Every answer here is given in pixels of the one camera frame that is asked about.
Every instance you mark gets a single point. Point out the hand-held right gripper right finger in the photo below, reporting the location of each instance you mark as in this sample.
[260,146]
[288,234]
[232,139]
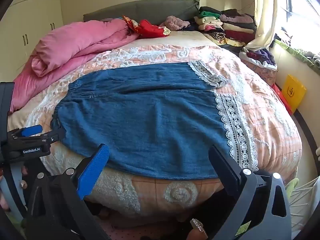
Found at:
[226,166]

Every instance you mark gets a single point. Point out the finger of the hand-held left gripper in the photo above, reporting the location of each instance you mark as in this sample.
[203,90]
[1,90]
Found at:
[31,130]
[53,135]

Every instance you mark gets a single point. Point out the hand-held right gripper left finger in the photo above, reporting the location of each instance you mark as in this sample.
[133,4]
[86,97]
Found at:
[93,172]

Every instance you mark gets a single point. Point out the blue denim pants lace trim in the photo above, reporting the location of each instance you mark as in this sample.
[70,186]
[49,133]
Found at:
[150,120]

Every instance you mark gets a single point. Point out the person's left hand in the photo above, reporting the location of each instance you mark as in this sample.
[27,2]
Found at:
[4,201]

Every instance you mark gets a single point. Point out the person's right hand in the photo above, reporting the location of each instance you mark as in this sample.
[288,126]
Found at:
[198,231]

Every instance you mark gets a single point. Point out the peach white tufted blanket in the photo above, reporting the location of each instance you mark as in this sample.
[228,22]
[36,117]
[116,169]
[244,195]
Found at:
[265,122]

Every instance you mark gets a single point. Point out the light green cloth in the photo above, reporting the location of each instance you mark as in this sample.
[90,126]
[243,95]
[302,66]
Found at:
[291,187]

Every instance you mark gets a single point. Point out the white drying rack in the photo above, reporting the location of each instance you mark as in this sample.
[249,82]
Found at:
[303,200]

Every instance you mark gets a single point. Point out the red box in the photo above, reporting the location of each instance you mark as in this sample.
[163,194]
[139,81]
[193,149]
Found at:
[282,97]

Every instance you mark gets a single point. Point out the pink duvet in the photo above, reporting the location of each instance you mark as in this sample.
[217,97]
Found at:
[70,47]

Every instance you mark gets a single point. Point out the floral cushion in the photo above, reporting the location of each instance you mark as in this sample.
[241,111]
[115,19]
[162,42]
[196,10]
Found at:
[265,73]

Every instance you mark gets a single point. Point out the yellow paper bag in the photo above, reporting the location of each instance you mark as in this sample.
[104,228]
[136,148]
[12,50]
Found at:
[293,91]

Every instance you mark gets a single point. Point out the purple garment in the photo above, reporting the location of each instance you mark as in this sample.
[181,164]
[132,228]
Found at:
[262,56]

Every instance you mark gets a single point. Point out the cream wardrobe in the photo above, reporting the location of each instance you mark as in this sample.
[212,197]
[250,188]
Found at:
[37,12]

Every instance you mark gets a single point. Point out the green windowsill mat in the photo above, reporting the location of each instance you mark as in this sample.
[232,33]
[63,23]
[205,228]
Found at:
[295,51]

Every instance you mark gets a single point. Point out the stack of folded clothes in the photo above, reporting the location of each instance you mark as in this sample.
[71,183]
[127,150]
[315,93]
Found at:
[232,28]

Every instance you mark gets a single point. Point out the red patterned cloth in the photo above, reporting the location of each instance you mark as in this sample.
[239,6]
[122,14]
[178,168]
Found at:
[150,28]

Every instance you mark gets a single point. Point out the pink fuzzy garment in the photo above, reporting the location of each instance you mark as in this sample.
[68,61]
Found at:
[175,22]

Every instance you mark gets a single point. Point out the cream curtain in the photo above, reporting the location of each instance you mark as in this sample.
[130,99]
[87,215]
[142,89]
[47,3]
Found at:
[265,17]

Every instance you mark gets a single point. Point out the grey upholstered headboard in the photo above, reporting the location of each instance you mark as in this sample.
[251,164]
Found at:
[150,10]

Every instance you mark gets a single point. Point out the window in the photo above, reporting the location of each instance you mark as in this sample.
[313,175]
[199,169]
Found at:
[302,2]

